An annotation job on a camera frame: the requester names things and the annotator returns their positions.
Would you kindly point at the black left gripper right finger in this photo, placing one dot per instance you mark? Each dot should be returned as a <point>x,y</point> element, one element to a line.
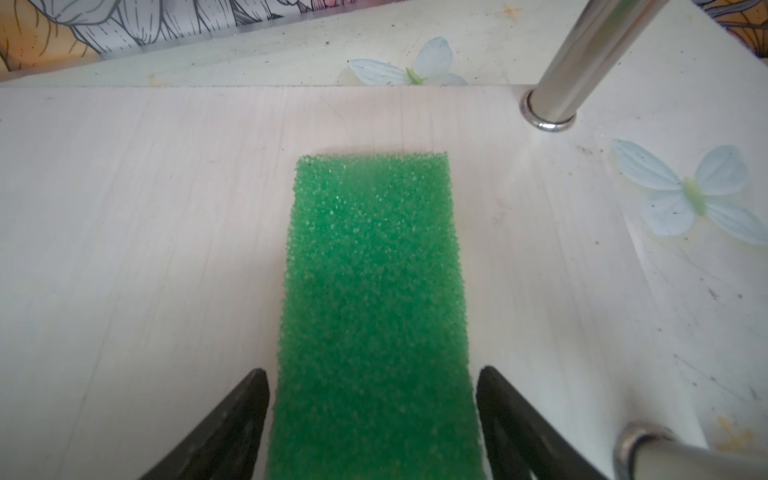
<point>519,442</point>

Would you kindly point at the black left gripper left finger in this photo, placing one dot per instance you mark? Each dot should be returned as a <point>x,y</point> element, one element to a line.
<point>225,444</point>

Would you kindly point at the white two-tier metal shelf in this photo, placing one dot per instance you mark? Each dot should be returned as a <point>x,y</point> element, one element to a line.
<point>145,202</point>

